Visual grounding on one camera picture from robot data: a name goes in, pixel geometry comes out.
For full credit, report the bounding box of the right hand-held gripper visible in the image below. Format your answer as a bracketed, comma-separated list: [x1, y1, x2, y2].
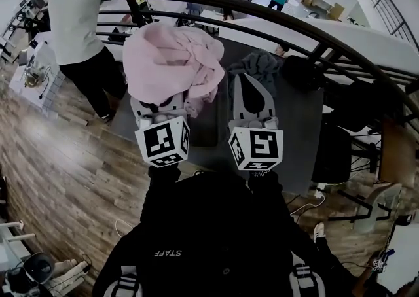
[227, 72, 284, 173]

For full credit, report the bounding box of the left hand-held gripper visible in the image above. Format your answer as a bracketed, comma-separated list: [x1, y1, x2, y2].
[130, 92, 191, 169]

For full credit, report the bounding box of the dark grey laundry garment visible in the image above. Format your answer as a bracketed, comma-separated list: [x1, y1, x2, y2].
[227, 49, 284, 97]

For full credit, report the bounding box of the black laundry garment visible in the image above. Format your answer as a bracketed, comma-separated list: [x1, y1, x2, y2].
[281, 54, 325, 92]

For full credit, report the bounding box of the pink laundry garment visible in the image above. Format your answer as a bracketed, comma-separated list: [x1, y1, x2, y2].
[122, 22, 226, 120]

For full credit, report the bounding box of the person's left forearm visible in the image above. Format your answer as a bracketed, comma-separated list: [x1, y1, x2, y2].
[147, 162, 183, 194]

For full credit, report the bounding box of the person's right forearm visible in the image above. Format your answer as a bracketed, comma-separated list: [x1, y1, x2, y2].
[247, 167, 285, 199]

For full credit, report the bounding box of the black bag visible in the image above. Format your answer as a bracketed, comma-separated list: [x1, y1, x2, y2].
[323, 80, 405, 133]

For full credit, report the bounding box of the person's black hoodie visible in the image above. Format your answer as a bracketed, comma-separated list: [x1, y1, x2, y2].
[92, 171, 357, 297]

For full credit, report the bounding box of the cardboard box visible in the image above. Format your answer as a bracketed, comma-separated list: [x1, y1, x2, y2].
[327, 1, 346, 22]

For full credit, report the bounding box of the white table with equipment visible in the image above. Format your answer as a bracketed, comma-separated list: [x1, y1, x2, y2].
[9, 39, 65, 111]

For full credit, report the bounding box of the person's white shoe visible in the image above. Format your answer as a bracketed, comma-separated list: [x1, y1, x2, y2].
[313, 222, 327, 243]

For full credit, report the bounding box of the brown wooden board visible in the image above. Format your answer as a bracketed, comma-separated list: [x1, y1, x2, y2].
[379, 118, 409, 187]

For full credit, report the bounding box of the white plastic chair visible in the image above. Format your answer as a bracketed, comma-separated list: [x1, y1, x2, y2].
[352, 183, 403, 233]

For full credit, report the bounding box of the white and black device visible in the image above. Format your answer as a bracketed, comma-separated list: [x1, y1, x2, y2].
[6, 252, 56, 296]

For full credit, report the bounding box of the white cable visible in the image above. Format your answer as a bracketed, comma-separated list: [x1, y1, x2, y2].
[289, 192, 327, 217]

